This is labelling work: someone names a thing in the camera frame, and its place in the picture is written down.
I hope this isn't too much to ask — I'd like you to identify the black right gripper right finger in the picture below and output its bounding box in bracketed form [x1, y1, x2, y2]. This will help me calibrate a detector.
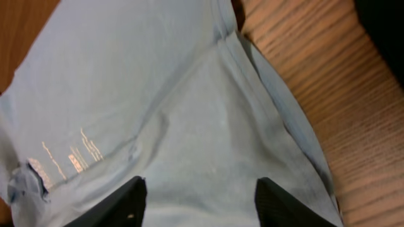
[254, 177, 335, 227]

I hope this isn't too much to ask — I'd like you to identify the black garment right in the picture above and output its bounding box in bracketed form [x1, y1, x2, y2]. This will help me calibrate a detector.
[354, 0, 403, 85]

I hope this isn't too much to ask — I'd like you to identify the light blue printed t-shirt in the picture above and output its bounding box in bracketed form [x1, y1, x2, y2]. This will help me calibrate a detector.
[1, 0, 343, 226]

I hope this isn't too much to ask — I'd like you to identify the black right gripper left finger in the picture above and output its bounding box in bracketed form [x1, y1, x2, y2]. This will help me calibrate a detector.
[66, 176, 147, 227]

